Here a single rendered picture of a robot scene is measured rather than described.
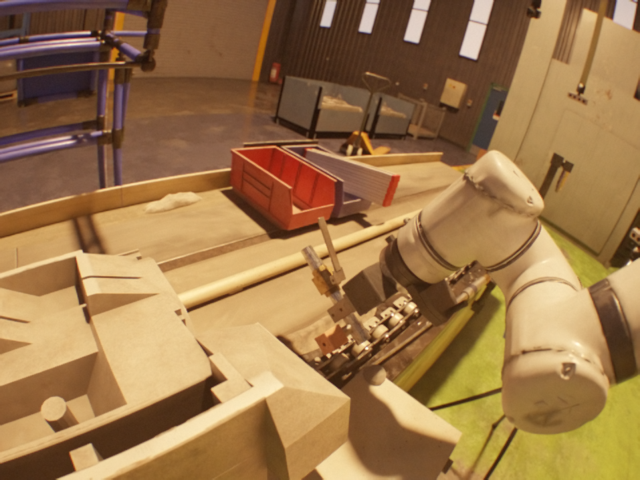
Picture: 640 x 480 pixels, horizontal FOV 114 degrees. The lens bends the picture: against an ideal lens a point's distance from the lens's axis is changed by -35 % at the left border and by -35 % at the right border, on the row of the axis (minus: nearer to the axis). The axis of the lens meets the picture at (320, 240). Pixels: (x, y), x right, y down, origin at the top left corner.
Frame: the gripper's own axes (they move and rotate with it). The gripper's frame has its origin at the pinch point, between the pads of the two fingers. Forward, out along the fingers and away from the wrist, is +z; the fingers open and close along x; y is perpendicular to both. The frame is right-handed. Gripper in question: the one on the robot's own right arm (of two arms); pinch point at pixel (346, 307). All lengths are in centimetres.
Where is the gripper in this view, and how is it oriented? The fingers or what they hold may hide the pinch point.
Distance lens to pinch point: 53.4
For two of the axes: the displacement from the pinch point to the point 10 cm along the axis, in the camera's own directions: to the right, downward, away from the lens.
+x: -6.9, 2.3, -6.8
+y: -5.2, -8.2, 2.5
